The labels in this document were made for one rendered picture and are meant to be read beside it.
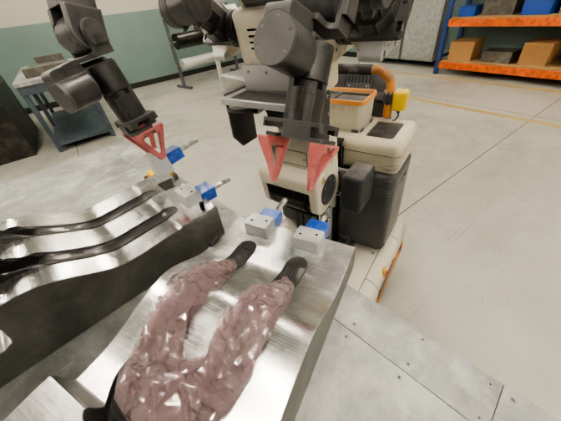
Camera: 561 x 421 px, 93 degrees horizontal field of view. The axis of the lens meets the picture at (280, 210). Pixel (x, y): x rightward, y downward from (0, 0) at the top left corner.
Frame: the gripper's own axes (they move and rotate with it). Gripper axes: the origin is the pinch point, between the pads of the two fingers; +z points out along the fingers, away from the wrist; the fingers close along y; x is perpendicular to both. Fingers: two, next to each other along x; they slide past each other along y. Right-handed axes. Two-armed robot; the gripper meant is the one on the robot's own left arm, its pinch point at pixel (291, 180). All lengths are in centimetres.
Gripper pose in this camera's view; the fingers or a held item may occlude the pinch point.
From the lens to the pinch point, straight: 43.5
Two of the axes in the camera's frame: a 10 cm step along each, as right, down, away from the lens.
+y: 8.3, 2.8, -4.9
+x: 5.4, -1.6, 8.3
